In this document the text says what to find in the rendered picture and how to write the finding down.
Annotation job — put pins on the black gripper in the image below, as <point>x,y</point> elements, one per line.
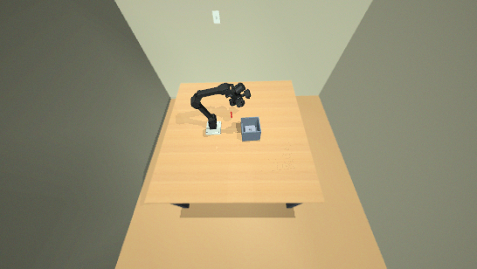
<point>246,94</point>

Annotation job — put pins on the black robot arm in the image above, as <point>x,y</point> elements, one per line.
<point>223,89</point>

